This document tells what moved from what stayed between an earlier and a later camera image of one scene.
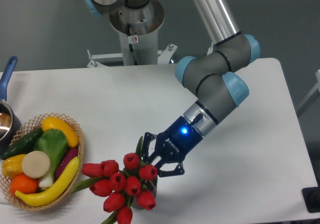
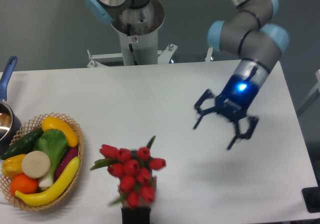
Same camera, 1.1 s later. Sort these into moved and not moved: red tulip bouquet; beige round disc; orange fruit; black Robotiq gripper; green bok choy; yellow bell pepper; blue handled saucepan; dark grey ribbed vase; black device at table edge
Moved: red tulip bouquet; dark grey ribbed vase; black Robotiq gripper
Not moved: beige round disc; orange fruit; black device at table edge; yellow bell pepper; green bok choy; blue handled saucepan
